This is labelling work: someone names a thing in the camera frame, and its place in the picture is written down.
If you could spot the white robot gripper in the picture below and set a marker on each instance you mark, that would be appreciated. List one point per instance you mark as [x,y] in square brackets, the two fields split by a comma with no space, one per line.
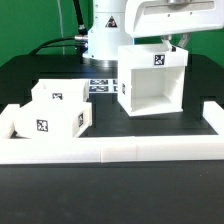
[147,18]

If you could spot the white drawer cabinet frame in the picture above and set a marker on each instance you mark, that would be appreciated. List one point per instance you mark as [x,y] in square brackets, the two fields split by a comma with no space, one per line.
[151,79]

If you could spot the white drawer box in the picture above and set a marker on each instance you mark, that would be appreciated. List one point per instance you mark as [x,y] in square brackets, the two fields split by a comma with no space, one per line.
[55,121]
[65,90]

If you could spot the white front drawer box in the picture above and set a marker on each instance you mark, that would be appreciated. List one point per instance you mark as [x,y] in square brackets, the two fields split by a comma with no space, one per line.
[55,121]

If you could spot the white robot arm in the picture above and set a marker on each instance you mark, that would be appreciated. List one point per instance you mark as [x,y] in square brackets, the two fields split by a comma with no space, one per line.
[120,22]

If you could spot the white fiducial marker sheet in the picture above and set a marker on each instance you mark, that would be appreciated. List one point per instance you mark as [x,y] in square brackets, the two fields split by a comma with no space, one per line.
[103,86]

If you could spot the white U-shaped table fence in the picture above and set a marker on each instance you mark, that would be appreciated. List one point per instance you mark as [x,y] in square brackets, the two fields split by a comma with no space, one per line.
[110,149]

